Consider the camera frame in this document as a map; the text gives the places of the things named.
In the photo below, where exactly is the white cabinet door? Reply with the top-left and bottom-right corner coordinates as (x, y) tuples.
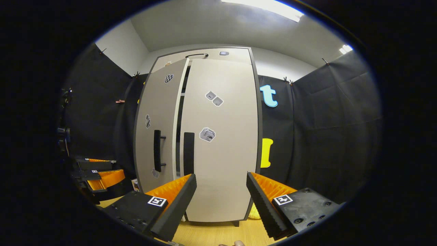
(179, 59), (259, 222)
(134, 58), (190, 193)

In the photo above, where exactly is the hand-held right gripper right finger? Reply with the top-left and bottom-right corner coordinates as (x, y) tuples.
(246, 172), (342, 240)

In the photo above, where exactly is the white cabinet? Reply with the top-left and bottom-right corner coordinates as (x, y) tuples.
(134, 47), (263, 227)

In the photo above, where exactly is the beige cabinet drawer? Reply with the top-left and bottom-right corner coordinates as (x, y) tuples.
(152, 48), (253, 72)

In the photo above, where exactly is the black backdrop cloth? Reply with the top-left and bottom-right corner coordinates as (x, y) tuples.
(60, 43), (383, 205)

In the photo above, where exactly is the black door handle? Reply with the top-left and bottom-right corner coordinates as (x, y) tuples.
(183, 132), (195, 175)
(153, 130), (167, 172)

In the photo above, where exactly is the yellow soft object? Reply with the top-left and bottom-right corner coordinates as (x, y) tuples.
(249, 203), (262, 220)

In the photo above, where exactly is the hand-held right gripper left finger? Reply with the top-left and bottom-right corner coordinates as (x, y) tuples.
(102, 174), (198, 242)

